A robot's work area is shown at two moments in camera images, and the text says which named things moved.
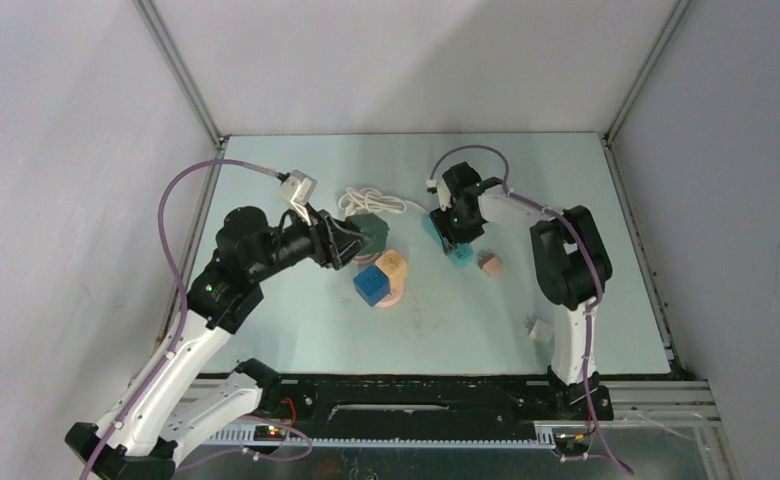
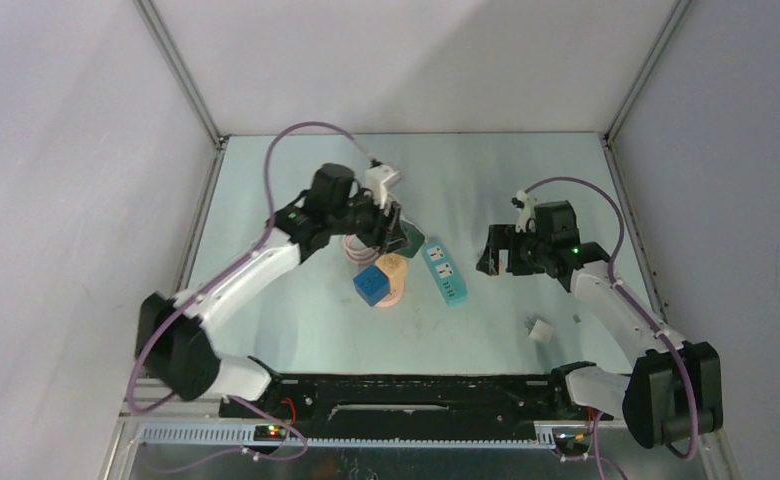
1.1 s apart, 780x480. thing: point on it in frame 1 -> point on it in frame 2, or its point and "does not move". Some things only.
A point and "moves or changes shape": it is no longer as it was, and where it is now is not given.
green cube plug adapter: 371,226 moves or changes shape
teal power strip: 461,254 -> 448,279
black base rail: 482,401 does not move
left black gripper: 326,243 -> 386,234
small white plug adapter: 542,331 does not move
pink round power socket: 393,298 does not move
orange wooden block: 393,264 does not move
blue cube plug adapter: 372,284 does not move
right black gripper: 440,220 -> 504,237
